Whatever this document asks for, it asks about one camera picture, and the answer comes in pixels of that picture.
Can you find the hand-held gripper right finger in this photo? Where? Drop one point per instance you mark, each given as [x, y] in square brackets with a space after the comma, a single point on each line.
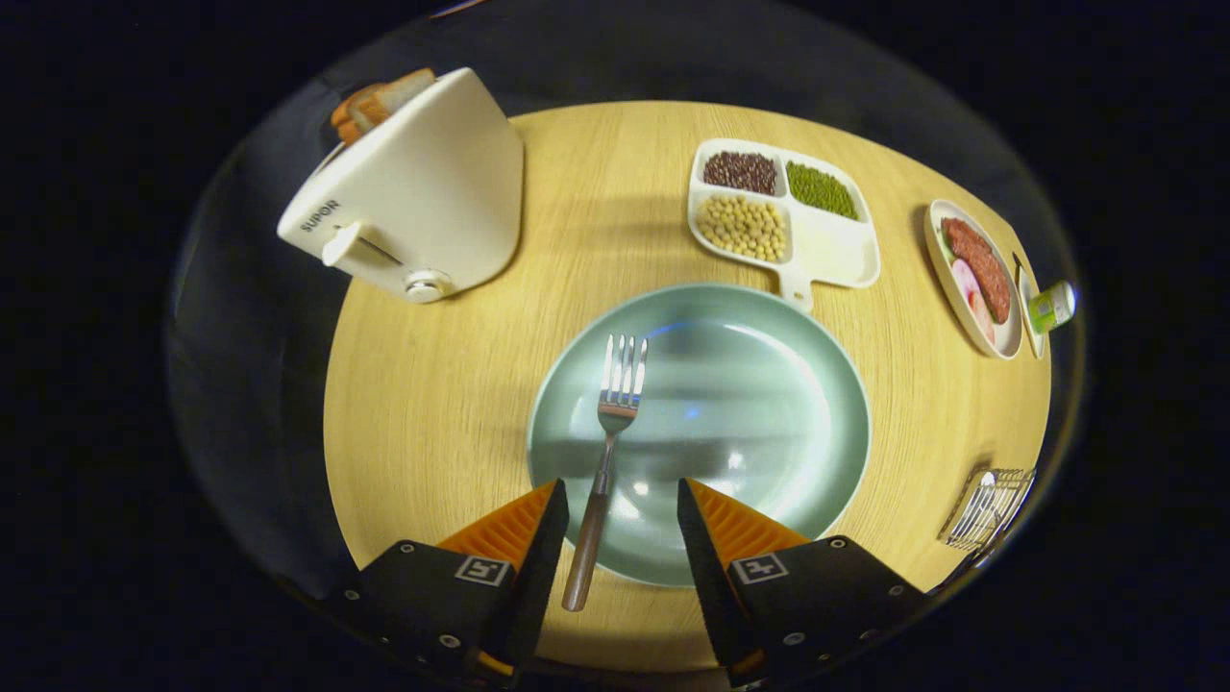
[706, 577]

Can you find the brown meat patty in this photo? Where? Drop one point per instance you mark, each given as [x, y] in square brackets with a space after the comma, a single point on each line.
[980, 264]

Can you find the white toaster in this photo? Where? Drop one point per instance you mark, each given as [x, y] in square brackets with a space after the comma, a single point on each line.
[432, 192]

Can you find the toast bread slice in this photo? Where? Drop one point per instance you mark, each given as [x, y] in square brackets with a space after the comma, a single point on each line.
[351, 120]
[399, 91]

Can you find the white plate with meat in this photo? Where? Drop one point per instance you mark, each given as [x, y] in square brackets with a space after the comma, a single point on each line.
[1004, 336]

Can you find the small white coaster dish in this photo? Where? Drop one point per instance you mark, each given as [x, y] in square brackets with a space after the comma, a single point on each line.
[1028, 308]

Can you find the red meat slice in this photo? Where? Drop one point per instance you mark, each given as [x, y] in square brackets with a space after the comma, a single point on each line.
[982, 317]

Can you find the pile of red beans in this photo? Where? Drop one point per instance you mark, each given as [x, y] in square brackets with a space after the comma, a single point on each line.
[740, 173]

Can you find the pale green round plate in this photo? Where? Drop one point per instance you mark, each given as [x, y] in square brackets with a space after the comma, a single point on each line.
[750, 404]

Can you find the pile of green beans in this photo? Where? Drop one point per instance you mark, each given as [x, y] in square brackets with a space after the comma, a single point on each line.
[822, 189]

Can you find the pile of yellow soybeans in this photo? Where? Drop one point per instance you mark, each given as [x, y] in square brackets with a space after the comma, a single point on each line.
[742, 228]

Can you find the white divided tray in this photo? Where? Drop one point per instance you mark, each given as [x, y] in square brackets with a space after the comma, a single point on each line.
[836, 259]

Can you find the green and silver bottle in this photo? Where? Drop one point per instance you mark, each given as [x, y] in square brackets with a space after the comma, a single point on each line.
[1052, 308]

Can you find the pile of white rice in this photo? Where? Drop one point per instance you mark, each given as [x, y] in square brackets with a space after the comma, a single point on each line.
[826, 240]

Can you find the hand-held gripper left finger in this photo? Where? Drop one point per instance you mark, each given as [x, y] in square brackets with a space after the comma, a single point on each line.
[538, 577]

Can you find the green lettuce leaf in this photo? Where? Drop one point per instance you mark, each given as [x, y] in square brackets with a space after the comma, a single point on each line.
[947, 248]

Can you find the pink ham slice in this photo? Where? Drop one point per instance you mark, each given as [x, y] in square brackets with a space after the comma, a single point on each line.
[965, 279]

